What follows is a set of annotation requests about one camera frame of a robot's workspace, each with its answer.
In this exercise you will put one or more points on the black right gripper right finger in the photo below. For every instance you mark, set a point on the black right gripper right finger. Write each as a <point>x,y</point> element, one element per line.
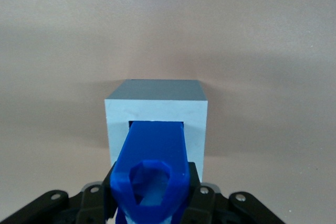
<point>207,203</point>

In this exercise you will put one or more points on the blue plastic part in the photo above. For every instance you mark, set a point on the blue plastic part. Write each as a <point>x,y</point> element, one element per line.
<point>155,155</point>

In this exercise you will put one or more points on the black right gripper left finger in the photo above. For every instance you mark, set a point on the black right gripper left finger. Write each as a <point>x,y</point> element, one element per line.
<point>89,203</point>

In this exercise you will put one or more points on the gray cube base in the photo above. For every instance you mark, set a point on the gray cube base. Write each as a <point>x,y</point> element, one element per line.
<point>157,106</point>

